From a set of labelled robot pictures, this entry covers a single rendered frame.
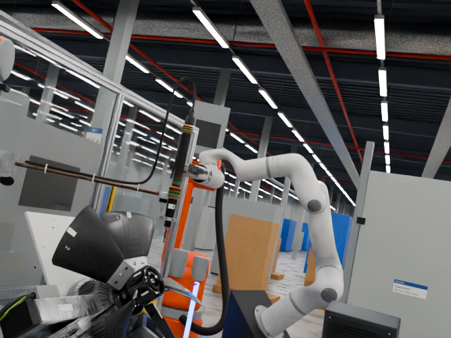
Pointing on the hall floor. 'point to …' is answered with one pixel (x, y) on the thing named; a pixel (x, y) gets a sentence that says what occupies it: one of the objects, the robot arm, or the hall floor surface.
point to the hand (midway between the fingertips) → (181, 166)
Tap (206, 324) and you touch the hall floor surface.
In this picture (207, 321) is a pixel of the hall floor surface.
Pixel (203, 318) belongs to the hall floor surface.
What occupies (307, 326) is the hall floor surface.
